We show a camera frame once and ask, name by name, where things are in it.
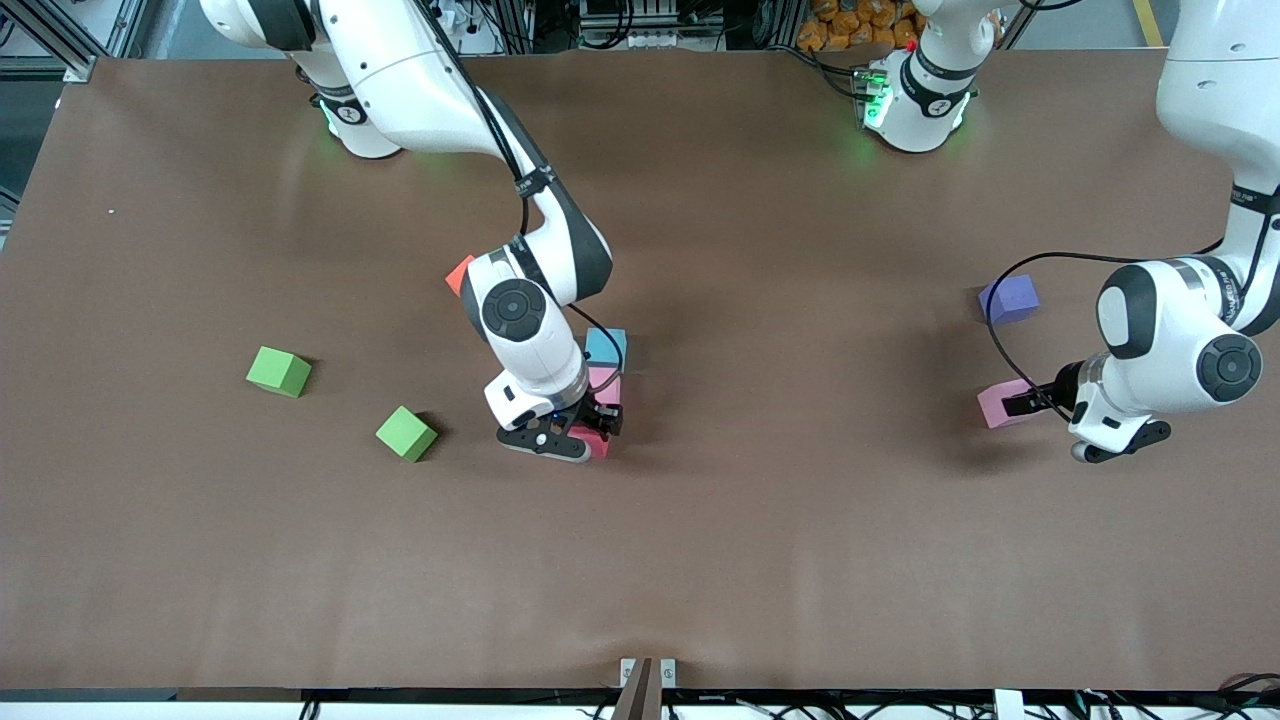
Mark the crimson foam cube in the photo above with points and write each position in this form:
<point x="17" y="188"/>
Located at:
<point x="598" y="447"/>

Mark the light pink foam cube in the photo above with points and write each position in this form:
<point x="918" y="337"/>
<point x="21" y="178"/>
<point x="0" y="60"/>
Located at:
<point x="993" y="405"/>
<point x="606" y="382"/>

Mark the green foam cube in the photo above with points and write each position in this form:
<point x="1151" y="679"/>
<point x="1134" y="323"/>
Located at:
<point x="277" y="370"/>
<point x="405" y="434"/>

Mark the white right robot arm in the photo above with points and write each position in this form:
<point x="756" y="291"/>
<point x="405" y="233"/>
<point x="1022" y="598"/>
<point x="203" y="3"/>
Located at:
<point x="400" y="70"/>

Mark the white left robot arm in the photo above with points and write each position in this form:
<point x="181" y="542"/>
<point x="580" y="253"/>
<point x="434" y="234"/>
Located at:
<point x="1165" y="335"/>

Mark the blue foam cube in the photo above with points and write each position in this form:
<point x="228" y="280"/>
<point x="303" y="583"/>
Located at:
<point x="607" y="347"/>

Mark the purple foam cube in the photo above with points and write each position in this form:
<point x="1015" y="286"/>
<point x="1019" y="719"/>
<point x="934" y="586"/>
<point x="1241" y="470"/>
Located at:
<point x="1010" y="298"/>

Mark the orange foam cube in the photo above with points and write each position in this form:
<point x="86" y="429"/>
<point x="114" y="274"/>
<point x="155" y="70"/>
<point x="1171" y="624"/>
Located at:
<point x="459" y="275"/>

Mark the small white box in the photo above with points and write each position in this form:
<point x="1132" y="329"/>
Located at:
<point x="1008" y="706"/>

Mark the white power strip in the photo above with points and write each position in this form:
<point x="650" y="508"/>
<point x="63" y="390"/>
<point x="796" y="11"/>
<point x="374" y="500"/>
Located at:
<point x="470" y="35"/>

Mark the orange yellow objects pile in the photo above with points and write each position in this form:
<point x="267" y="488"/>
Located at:
<point x="850" y="25"/>

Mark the metal bracket with brown post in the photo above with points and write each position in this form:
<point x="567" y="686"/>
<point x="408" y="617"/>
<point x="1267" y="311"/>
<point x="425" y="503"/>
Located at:
<point x="647" y="690"/>

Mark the aluminium frame beams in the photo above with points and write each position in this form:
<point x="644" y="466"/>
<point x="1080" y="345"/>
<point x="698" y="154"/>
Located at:
<point x="80" y="65"/>

